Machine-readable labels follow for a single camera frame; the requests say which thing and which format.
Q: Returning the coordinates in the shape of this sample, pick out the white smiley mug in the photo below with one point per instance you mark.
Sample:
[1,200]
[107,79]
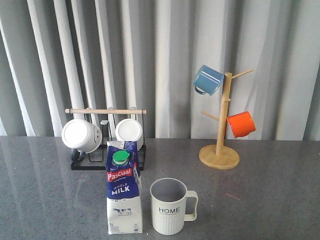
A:
[82,137]

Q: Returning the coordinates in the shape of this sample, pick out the white ribbed mug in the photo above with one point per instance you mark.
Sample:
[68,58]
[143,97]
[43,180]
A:
[130,130]

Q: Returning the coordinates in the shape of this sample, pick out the black wire mug rack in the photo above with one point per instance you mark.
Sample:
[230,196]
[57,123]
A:
[109,129]

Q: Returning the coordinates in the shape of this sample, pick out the grey pleated curtain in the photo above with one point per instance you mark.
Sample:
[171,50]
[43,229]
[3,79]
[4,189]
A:
[143,54]

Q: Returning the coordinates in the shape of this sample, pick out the orange enamel mug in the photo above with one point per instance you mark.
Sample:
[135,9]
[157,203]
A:
[241,124]

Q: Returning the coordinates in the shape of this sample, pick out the blue white milk carton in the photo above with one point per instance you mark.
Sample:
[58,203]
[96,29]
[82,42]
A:
[123,188]

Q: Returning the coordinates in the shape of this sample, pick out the wooden mug tree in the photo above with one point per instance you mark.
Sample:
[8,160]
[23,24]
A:
[218,156]

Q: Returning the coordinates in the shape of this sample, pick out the blue enamel mug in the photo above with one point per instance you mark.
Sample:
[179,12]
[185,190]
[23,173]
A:
[207,80]

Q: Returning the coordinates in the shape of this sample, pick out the cream HOME mug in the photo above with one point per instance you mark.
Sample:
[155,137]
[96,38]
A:
[168,205]

